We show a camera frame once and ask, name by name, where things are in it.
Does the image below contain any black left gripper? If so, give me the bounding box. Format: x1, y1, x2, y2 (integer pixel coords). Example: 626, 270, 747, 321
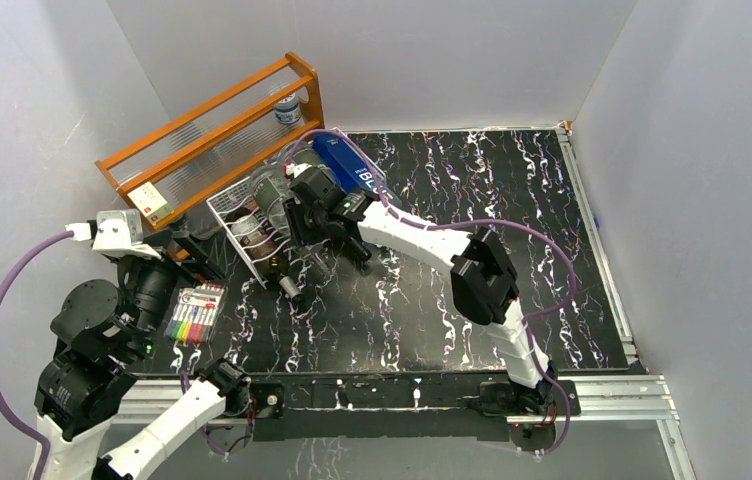
122, 224, 227, 357

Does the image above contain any small clear glass bottle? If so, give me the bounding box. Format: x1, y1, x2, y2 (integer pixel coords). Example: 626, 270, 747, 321
297, 245, 333, 278

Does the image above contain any dark green tall wine bottle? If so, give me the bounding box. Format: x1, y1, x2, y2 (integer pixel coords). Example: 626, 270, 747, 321
343, 236, 372, 265

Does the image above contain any large clear bottle white cap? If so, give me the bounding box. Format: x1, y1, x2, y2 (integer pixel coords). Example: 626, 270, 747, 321
248, 146, 323, 237

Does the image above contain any green wine bottle grey foil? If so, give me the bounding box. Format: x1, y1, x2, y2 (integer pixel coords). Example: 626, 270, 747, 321
224, 207, 304, 306

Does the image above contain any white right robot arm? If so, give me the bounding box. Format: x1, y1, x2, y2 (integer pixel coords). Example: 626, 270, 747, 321
284, 164, 555, 414

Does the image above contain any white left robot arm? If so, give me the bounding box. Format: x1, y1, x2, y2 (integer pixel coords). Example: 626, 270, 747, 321
28, 231, 253, 479

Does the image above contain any orange wooden shelf rack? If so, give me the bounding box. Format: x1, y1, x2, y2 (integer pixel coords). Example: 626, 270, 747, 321
95, 52, 325, 231

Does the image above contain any white green small box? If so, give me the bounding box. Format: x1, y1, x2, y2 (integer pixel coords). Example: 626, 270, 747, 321
128, 182, 173, 226

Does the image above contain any pack of coloured markers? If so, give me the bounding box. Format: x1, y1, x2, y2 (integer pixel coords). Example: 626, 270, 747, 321
164, 283, 225, 345

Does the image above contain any blue white round jar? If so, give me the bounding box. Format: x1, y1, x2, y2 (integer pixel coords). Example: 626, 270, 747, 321
273, 93, 302, 125

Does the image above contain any white wire wine rack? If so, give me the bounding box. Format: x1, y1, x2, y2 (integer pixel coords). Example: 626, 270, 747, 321
215, 147, 372, 301

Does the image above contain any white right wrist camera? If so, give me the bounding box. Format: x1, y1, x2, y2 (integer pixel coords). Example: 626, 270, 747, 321
284, 163, 312, 180

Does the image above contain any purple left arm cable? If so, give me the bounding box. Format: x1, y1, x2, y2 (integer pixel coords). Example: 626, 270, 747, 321
0, 225, 92, 480

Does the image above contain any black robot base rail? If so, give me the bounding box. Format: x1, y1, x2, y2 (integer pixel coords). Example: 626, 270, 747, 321
216, 371, 582, 446

